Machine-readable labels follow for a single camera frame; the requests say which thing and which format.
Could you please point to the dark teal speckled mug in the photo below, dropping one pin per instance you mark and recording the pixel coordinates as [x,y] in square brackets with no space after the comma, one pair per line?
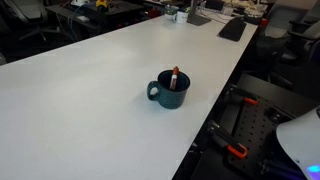
[166,98]

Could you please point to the red dry erase marker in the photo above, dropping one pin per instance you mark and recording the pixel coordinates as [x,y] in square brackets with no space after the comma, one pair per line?
[173,80]

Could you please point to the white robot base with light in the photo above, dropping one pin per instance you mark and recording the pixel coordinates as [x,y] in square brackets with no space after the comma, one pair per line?
[300,140]

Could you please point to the white coffee mug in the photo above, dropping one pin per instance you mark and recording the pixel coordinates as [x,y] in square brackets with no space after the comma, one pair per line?
[181,17]

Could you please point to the grey monitor stand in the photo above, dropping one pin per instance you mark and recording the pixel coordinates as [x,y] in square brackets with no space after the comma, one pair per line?
[196,18]

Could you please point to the black background desk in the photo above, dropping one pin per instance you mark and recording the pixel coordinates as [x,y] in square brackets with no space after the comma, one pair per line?
[110,13]

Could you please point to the black keyboard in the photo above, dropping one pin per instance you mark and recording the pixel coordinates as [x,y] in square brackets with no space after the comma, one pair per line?
[233,30]

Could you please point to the small black box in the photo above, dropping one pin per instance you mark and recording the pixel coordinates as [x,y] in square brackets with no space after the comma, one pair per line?
[213,4]

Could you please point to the yellow toy object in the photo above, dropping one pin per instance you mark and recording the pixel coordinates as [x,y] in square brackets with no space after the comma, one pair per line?
[101,3]

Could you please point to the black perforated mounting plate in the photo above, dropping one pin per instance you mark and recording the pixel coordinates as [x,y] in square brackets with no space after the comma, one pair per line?
[256,133]

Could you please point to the black robot cart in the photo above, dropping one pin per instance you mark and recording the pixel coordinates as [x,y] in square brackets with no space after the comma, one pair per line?
[283,96]

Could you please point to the small red object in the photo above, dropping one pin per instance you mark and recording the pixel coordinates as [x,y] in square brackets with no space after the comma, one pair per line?
[264,22]

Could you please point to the black office chair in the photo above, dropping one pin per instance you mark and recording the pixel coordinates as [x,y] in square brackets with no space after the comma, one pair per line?
[290,50]

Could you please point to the light grey office chair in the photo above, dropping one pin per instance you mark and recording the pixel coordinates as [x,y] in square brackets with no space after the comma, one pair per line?
[280,16]

